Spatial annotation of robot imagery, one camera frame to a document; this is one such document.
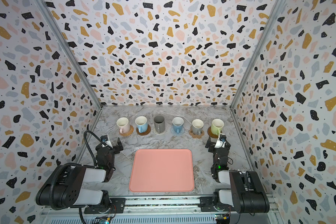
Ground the light green mug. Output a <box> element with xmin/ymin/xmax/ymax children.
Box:
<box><xmin>211</xmin><ymin>119</ymin><xmax>225</xmax><ymax>136</ymax></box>

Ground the woven rattan coaster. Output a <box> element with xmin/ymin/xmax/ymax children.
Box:
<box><xmin>119</xmin><ymin>125</ymin><xmax>134</xmax><ymax>137</ymax></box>

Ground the cream mug pink handle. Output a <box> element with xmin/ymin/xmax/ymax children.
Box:
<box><xmin>116</xmin><ymin>117</ymin><xmax>130</xmax><ymax>133</ymax></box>

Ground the cream mug grey handle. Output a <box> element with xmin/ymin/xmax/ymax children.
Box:
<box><xmin>192</xmin><ymin>119</ymin><xmax>204</xmax><ymax>135</ymax></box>

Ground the brown paw shaped coaster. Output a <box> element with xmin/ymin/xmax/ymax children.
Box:
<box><xmin>189</xmin><ymin>128</ymin><xmax>204</xmax><ymax>139</ymax></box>

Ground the cream mug blue handle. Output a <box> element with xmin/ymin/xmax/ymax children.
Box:
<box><xmin>135</xmin><ymin>116</ymin><xmax>148</xmax><ymax>133</ymax></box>

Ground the dark brown wooden coaster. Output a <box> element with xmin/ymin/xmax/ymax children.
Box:
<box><xmin>136</xmin><ymin>126</ymin><xmax>151</xmax><ymax>136</ymax></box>

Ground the grey mug blue handle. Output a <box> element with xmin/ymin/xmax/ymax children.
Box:
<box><xmin>172</xmin><ymin>117</ymin><xmax>184</xmax><ymax>135</ymax></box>

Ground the dark grey mug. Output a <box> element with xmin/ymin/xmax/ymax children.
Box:
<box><xmin>154</xmin><ymin>115</ymin><xmax>166</xmax><ymax>133</ymax></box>

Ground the beige braided round coaster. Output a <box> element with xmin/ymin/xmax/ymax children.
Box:
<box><xmin>153</xmin><ymin>129</ymin><xmax>167</xmax><ymax>135</ymax></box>

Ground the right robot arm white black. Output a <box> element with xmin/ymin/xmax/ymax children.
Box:
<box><xmin>200</xmin><ymin>138</ymin><xmax>270</xmax><ymax>214</ymax></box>

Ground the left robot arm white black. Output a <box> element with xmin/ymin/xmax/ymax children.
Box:
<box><xmin>35</xmin><ymin>139</ymin><xmax>124</xmax><ymax>214</ymax></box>

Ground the pink rectangular tray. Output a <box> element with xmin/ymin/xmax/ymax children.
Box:
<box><xmin>129</xmin><ymin>149</ymin><xmax>195</xmax><ymax>192</ymax></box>

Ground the right circuit board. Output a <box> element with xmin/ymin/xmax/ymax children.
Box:
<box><xmin>215</xmin><ymin>214</ymin><xmax>231</xmax><ymax>224</ymax></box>

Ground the circuit board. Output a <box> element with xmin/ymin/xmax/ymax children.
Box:
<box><xmin>97</xmin><ymin>216</ymin><xmax>114</xmax><ymax>224</ymax></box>
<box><xmin>215</xmin><ymin>214</ymin><xmax>231</xmax><ymax>224</ymax></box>

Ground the left circuit board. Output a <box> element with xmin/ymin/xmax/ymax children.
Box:
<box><xmin>97</xmin><ymin>216</ymin><xmax>114</xmax><ymax>224</ymax></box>

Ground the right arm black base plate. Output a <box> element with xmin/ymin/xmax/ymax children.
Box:
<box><xmin>198</xmin><ymin>196</ymin><xmax>235</xmax><ymax>213</ymax></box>

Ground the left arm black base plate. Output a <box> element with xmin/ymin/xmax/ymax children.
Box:
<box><xmin>84</xmin><ymin>198</ymin><xmax>126</xmax><ymax>215</ymax></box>

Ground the aluminium mounting rail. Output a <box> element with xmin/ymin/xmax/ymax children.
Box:
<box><xmin>37</xmin><ymin>195</ymin><xmax>283</xmax><ymax>224</ymax></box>

